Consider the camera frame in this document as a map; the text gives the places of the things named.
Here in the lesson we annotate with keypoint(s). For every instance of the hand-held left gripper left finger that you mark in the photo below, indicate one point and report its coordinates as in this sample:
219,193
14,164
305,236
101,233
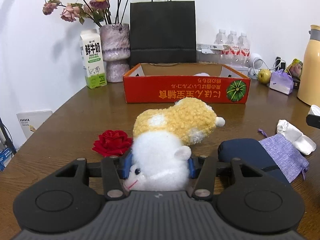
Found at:
127,163

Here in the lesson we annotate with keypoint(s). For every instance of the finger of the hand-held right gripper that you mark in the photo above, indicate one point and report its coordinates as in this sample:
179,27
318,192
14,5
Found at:
313,122

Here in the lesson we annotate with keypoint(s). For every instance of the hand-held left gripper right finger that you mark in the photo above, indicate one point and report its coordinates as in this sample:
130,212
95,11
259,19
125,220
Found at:
191,166

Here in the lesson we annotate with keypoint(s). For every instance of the white yellow plush toy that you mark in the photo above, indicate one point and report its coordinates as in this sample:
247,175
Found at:
160,152

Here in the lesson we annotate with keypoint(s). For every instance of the navy zip pouch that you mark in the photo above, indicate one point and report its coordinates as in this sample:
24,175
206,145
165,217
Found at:
240,147

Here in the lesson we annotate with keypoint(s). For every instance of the red cardboard box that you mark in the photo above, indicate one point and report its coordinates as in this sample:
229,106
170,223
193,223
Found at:
175,93

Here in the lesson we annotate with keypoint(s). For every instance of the white cloth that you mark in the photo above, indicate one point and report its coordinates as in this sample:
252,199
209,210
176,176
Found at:
297,137

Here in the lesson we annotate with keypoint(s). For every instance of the red rose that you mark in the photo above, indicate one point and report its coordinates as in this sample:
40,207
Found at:
110,142

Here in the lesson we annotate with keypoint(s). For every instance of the yellow thermos jug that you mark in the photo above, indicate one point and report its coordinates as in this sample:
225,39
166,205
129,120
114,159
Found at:
310,75

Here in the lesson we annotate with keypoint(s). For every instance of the purple tissue pack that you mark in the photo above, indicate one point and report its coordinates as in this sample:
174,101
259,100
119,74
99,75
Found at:
281,83

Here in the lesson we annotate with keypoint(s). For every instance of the colourful snack bag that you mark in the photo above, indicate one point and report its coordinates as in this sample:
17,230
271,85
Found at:
296,67

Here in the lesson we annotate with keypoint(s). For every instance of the green apple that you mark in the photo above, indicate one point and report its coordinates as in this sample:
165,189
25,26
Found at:
264,76

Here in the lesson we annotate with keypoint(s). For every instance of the small white fan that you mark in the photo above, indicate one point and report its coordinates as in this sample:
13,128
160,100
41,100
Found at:
255,57

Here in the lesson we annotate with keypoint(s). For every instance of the white printed tin box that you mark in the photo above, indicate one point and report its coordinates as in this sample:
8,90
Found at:
242,68

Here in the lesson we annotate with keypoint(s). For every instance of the white board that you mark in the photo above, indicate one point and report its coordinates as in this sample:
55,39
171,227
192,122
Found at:
35,122

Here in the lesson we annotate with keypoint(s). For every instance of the clear water bottle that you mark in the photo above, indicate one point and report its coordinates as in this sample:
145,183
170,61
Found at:
244,42
233,40
221,38

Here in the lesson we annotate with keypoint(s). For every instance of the white green milk carton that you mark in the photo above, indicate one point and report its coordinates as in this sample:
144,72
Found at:
92,62

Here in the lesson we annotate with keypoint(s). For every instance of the clear plastic container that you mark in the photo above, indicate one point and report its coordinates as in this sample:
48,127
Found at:
225,58

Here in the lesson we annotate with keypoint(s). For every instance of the purple mottled vase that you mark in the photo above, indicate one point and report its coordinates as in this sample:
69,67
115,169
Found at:
115,47

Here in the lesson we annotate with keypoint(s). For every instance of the white flat carton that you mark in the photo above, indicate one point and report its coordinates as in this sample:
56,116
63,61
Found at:
210,47

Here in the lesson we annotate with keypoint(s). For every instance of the blue printed bag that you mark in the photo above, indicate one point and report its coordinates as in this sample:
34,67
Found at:
6,157

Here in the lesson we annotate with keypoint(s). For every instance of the black stand pole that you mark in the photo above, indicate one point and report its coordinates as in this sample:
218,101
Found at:
6,136

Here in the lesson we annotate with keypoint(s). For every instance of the black paper bag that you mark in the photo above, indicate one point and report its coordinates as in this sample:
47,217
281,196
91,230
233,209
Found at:
162,30

